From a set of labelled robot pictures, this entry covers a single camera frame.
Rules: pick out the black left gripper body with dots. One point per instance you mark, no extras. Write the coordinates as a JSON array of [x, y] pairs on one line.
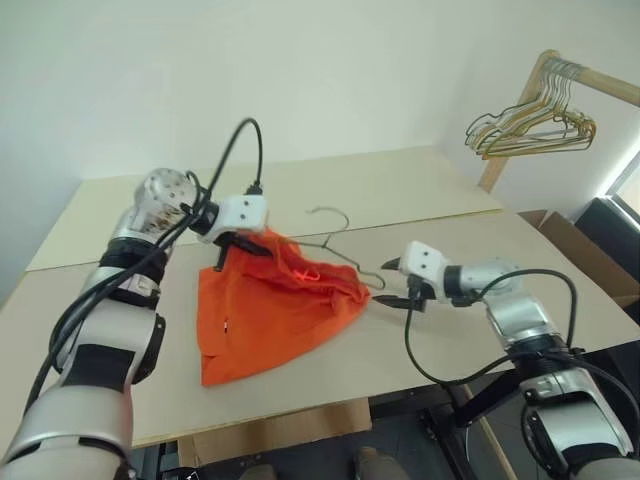
[[231, 239]]

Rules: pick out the black metal table frame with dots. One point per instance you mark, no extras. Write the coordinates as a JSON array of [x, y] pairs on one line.
[[480, 400]]

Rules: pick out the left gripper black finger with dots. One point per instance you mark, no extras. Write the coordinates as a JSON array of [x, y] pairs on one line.
[[220, 257], [252, 246]]

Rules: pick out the wooden clothes rack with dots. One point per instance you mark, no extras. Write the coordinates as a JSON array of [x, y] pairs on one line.
[[505, 150]]

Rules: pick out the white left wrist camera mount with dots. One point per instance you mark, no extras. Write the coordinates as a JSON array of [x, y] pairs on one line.
[[240, 212]]

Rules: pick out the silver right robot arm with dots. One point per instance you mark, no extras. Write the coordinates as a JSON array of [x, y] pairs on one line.
[[520, 310]]

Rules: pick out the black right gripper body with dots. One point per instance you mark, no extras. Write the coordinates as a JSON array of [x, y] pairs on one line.
[[417, 292]]

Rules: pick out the wooden slat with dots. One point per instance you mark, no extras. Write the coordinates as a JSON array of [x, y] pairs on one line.
[[495, 440]]

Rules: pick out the brown rounded shoe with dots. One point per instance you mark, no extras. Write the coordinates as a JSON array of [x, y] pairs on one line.
[[255, 472], [372, 462]]

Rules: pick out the brown cardboard box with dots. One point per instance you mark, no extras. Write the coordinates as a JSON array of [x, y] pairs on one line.
[[590, 260]]

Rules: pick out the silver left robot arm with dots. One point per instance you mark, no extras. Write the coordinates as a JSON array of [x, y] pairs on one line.
[[115, 340]]

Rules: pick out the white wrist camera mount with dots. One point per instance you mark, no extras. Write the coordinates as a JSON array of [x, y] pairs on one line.
[[240, 212], [422, 265]]

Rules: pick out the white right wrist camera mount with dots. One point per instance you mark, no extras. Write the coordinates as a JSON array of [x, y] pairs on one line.
[[422, 265]]

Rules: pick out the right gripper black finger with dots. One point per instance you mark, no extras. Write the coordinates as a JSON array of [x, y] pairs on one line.
[[392, 264], [392, 301]]

